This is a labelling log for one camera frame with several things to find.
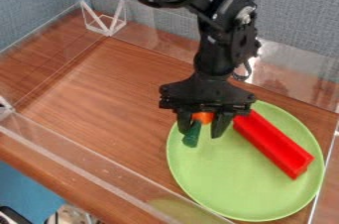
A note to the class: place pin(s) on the clear acrylic corner bracket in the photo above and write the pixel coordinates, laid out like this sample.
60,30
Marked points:
103,24

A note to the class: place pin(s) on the green plate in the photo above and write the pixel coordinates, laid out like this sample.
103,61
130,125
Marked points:
231,178

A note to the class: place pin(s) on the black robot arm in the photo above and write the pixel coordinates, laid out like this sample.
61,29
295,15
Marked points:
228,44

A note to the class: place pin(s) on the red plastic block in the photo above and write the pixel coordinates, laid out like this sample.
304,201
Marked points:
278,147

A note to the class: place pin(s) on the clear acrylic enclosure wall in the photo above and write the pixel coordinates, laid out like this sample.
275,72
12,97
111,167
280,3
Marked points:
81,127

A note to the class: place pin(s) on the orange toy carrot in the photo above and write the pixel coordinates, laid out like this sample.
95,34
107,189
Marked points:
200,119

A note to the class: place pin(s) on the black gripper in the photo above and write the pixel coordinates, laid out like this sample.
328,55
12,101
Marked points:
206,93

